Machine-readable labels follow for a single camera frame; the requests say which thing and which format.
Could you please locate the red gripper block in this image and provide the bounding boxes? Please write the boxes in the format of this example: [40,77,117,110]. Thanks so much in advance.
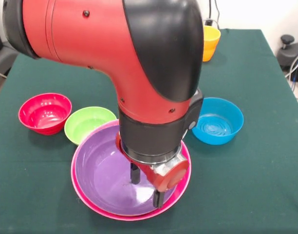
[114,133,190,209]

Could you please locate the dark green tablecloth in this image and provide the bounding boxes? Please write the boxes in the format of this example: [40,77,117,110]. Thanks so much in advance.
[0,27,298,234]

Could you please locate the purple plastic bowl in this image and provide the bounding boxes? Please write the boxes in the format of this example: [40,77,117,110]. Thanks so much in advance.
[74,123,186,217]

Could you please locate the red plastic bowl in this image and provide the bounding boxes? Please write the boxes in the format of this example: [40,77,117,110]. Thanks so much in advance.
[18,93,73,136]

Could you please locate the blue plastic bowl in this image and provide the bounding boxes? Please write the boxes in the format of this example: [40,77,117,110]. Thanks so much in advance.
[191,97,244,146]

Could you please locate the pink plastic bowl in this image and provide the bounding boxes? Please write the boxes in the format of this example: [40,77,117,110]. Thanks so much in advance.
[71,119,192,222]

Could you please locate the blue and white cables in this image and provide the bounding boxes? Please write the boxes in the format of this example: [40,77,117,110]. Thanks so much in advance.
[285,50,298,83]

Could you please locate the small green plastic bowl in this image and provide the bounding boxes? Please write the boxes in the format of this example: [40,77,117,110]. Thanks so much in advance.
[64,106,118,146]

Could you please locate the black wall plug cable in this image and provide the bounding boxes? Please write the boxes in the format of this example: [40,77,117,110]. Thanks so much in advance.
[204,0,222,29]

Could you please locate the orange plastic cup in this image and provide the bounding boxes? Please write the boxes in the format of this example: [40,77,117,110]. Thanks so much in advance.
[202,25,222,62]

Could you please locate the black chair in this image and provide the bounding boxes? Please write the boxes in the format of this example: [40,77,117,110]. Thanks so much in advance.
[0,19,20,78]

